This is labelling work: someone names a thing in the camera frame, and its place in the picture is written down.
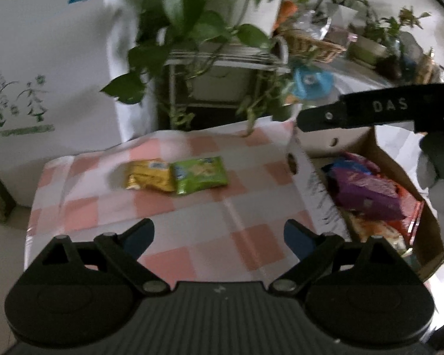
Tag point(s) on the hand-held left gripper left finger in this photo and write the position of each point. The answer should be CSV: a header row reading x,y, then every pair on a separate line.
x,y
140,235

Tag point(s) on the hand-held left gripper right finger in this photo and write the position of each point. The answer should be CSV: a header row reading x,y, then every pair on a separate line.
x,y
299,240

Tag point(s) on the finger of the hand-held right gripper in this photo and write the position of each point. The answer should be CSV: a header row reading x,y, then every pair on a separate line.
x,y
318,118

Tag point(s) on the blue snack packet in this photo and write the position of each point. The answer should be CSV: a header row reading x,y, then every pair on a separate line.
x,y
340,165

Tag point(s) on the yellow snack packet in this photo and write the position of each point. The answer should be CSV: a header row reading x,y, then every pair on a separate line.
x,y
148,175

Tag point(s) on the cardboard box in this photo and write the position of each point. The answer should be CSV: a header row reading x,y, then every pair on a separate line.
x,y
310,181

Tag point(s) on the pink snack packet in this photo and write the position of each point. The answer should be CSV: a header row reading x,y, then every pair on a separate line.
x,y
364,159

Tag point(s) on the white croissant packet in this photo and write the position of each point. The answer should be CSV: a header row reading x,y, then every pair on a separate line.
x,y
377,231

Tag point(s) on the purple snack packet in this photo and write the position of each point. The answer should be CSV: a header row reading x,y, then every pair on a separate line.
x,y
362,192

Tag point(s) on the green snack packet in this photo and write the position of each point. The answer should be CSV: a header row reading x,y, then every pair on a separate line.
x,y
199,173

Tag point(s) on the orange red snack packet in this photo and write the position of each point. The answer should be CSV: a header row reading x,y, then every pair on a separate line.
x,y
410,210

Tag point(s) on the person's right hand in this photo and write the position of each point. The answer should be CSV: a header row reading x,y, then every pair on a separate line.
x,y
442,177

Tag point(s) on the blue plastic container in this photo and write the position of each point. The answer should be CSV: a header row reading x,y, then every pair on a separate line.
x,y
312,81

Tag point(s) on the small potted plant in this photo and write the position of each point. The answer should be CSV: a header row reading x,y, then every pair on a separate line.
x,y
370,50

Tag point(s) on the pink white checked tablecloth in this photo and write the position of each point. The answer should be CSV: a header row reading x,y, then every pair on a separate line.
x,y
207,222

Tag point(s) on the white metal plant stand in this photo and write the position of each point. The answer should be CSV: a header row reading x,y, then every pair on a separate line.
x,y
225,63

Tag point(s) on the white plant pot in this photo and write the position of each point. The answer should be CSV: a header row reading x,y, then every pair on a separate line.
x,y
257,7

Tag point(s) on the green pothos plant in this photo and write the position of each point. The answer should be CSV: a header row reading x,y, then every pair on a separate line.
x,y
181,0

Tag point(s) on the white chest freezer green print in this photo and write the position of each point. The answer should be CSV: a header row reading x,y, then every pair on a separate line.
x,y
59,63

